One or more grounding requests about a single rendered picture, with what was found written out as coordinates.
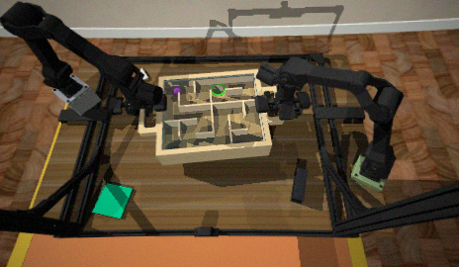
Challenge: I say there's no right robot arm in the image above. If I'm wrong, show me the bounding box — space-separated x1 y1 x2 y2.
256 57 404 183

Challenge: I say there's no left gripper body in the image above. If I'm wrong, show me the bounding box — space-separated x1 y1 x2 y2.
109 94 167 116

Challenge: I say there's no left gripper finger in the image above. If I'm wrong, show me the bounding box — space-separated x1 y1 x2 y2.
144 107 153 117
127 110 139 117

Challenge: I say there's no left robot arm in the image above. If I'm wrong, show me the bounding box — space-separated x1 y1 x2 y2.
0 1 163 105

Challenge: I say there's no wooden maze board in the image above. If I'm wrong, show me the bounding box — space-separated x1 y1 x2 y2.
138 69 285 165

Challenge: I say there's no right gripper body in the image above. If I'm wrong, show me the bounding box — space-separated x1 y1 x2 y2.
254 90 311 113

